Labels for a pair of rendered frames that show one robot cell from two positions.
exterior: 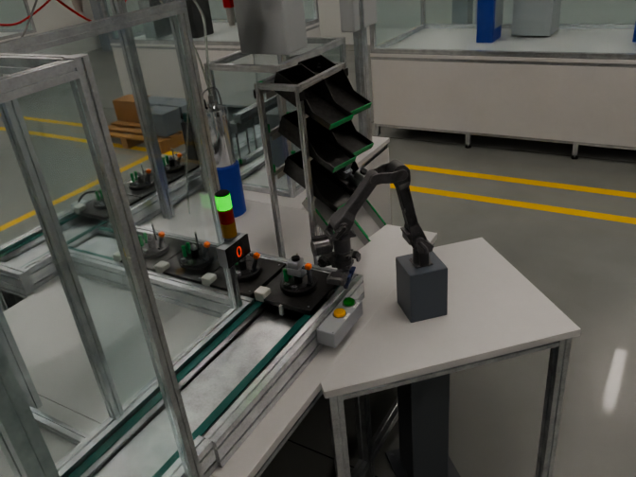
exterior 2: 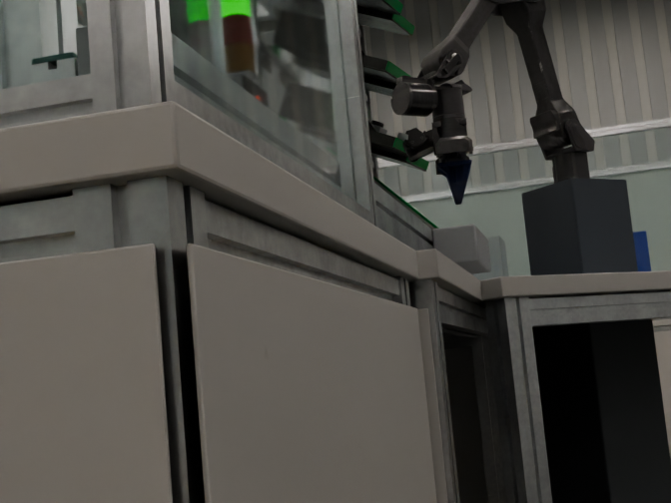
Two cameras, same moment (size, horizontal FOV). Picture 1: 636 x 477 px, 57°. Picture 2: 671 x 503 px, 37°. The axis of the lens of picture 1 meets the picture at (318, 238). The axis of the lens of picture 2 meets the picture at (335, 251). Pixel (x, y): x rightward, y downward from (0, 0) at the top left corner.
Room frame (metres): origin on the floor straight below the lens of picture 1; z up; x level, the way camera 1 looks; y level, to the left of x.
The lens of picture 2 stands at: (0.14, 0.72, 0.74)
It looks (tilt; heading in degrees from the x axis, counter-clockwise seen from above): 7 degrees up; 340
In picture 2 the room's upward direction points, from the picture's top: 5 degrees counter-clockwise
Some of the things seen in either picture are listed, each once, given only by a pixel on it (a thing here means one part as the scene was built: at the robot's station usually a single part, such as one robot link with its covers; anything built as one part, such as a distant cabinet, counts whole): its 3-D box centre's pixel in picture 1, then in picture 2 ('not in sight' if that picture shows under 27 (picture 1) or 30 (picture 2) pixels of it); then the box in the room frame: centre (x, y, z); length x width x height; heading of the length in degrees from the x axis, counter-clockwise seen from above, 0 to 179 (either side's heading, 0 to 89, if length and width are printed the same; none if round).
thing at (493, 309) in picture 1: (416, 304); (568, 301); (1.82, -0.34, 0.84); 0.90 x 0.70 x 0.03; 101
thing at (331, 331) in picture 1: (340, 321); (462, 251); (1.65, -0.05, 0.93); 0.21 x 0.07 x 0.06; 147
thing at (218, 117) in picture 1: (216, 126); not in sight; (2.78, 0.43, 1.32); 0.14 x 0.14 x 0.38
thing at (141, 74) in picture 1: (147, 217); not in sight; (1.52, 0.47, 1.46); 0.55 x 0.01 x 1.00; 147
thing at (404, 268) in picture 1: (421, 286); (579, 238); (1.77, -0.35, 0.96); 0.14 x 0.14 x 0.20; 11
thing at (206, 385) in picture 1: (249, 344); not in sight; (1.60, 0.27, 0.91); 0.84 x 0.28 x 0.10; 147
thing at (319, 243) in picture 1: (328, 237); (426, 84); (1.70, -0.04, 1.24); 0.12 x 0.08 x 0.11; 102
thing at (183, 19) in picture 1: (211, 178); not in sight; (1.76, 0.32, 1.46); 0.03 x 0.03 x 1.00; 57
